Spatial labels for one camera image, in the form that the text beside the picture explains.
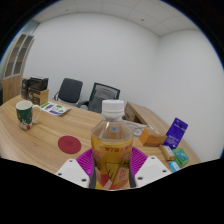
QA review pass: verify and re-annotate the wooden glass-door shelf cabinet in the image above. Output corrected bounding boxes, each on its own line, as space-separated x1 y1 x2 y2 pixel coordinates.
0 33 35 104

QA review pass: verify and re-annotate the yellow tea drink bottle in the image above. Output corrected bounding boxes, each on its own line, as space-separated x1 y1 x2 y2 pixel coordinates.
90 99 135 191

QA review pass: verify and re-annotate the flat round red coaster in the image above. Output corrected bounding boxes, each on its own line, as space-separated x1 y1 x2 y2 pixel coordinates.
57 135 83 155

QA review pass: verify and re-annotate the black padded office chair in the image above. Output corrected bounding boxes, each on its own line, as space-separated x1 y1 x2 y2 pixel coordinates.
53 77 84 107

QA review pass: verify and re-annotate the clear sheet with circle print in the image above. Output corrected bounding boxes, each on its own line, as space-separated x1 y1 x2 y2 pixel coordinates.
125 120 152 136

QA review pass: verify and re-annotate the slim dark cardboard box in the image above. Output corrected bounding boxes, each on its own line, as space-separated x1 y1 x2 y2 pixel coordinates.
20 77 31 100

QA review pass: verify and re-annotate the purple hanging package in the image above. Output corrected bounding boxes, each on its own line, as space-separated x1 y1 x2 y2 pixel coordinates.
163 117 189 150

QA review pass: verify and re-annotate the small tan box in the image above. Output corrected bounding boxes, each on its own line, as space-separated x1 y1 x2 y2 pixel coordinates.
158 144 177 162

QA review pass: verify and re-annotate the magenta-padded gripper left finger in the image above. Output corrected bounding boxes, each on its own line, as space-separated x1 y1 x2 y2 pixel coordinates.
55 148 98 189

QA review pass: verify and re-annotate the white printed leaflet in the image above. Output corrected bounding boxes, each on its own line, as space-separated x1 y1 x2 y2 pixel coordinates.
40 101 72 117

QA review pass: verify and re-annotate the black striped cardboard box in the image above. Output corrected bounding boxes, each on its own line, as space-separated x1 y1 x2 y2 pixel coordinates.
28 76 50 92

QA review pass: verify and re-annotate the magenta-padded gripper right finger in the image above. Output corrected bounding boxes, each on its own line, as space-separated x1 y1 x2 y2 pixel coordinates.
128 146 172 189

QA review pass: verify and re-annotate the brown labelled cardboard box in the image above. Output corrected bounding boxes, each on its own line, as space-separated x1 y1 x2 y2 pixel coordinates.
27 87 50 107

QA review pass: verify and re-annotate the green and white mug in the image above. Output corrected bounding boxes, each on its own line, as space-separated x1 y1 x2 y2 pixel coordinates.
15 100 42 131

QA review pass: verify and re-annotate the small blue box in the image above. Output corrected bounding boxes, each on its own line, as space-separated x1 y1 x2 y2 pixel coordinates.
168 160 181 173

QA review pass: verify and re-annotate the grey mesh office chair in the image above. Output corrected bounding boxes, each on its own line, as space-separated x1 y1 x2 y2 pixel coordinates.
77 82 122 114

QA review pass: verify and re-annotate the low wooden side desk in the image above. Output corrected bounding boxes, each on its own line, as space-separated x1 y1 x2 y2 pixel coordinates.
123 101 168 134

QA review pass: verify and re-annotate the orange cardboard box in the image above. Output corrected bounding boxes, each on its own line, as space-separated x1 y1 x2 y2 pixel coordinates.
138 127 168 148

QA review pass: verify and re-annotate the green flat box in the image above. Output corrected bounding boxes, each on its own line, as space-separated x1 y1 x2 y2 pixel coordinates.
171 147 190 168

